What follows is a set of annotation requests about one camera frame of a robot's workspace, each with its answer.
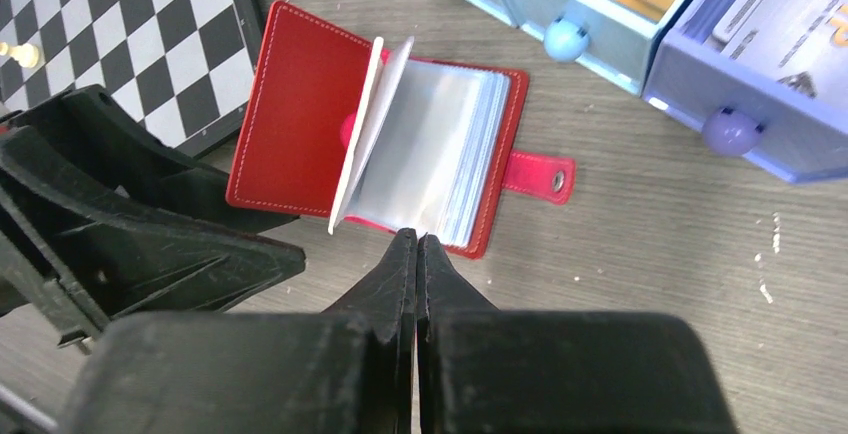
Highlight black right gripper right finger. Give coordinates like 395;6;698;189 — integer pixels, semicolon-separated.
417;235;737;433

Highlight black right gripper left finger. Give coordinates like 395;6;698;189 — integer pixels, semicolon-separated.
59;229;418;433

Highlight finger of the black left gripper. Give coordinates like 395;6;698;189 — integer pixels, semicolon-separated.
13;84;299;233
1;127;306;346

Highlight red leather card holder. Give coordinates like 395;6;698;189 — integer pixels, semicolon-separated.
226;0;577;259

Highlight grey card in drawer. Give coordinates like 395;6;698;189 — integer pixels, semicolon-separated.
684;0;847;109

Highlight white chess pawn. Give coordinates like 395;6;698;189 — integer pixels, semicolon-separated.
0;42;41;69

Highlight black white chessboard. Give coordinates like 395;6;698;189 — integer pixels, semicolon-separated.
1;0;264;156

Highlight purple drawer box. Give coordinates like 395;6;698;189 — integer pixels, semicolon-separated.
642;0;847;183

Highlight light blue middle drawer box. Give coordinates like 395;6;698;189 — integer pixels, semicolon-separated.
505;0;690;95

